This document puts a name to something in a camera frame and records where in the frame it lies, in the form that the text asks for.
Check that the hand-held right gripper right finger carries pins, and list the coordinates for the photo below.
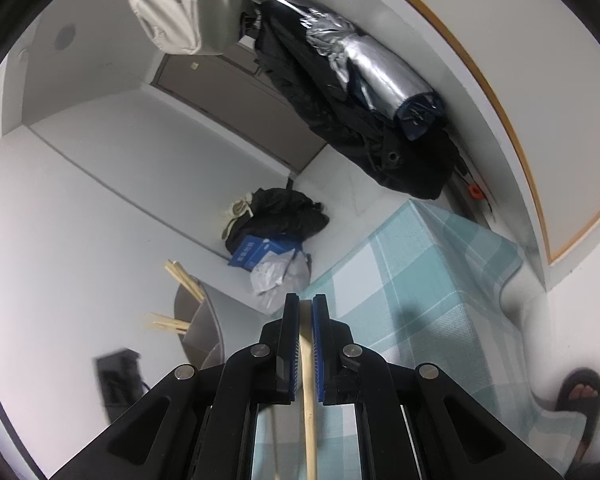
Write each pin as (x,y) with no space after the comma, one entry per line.
(320,360)

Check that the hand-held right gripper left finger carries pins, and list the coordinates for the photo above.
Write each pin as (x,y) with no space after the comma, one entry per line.
(291,350)

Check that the translucent white utensil holder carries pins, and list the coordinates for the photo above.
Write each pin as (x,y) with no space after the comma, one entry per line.
(240,320)

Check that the white plastic bag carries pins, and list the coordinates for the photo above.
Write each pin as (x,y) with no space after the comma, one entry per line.
(280,275)

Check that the blue cardboard box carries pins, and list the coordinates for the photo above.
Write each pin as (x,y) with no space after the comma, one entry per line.
(252,252)

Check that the teal checkered tablecloth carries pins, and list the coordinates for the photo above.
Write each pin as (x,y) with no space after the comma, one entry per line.
(420,285)

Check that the black bag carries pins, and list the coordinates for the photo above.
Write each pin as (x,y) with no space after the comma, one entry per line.
(285,210)

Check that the beige cloth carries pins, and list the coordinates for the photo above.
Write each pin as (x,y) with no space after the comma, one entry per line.
(235,215)

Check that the small orange object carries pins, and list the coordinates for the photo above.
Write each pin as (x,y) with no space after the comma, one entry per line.
(474,191)

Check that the black hanging coat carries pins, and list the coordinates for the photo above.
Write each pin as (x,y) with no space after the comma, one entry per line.
(340,125)

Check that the grey-brown door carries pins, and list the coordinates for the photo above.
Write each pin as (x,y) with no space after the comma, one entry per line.
(240,105)

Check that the person's foot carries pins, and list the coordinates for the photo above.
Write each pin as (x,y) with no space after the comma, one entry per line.
(580,391)

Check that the black sandal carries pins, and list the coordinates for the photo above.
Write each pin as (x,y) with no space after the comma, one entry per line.
(577,407)

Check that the silver folded umbrella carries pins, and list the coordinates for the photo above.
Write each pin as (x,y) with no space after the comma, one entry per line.
(380,85)

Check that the person's leg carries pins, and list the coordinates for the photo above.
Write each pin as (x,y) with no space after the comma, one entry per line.
(587,472)

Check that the white panel with gold trim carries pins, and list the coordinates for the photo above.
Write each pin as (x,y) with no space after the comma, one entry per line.
(570,160)

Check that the round ceiling fixture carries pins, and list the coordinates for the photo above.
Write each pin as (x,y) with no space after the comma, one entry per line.
(65,37)

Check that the white hanging bag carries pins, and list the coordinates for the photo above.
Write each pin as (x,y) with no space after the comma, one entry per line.
(190,10)

